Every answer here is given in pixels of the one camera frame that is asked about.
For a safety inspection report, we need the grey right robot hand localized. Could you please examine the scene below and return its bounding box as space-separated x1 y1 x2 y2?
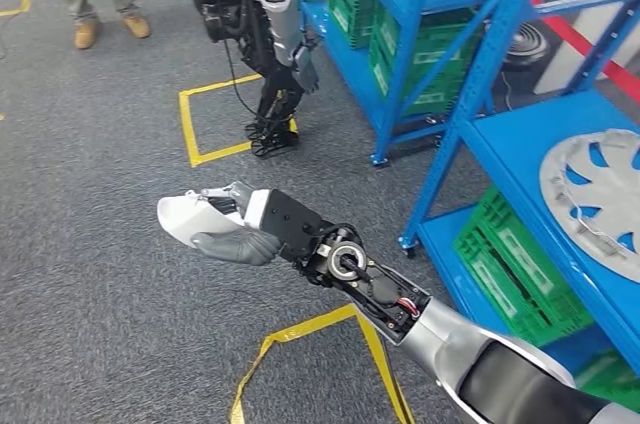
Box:
192 181 282 269

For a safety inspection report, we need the white plastic part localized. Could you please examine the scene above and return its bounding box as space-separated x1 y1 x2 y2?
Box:
156 189 247 250

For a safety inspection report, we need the black and silver humanoid robot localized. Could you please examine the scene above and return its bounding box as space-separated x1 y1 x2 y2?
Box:
189 0 321 159

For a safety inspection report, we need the ribbed black stanchion base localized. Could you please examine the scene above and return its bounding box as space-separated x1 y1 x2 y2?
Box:
501 22 552 74

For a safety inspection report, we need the grey plastic hubcap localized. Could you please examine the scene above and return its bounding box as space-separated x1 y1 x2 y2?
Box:
539 129 640 285

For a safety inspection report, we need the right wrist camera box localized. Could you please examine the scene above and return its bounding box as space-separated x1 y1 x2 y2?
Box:
244 187 325 265

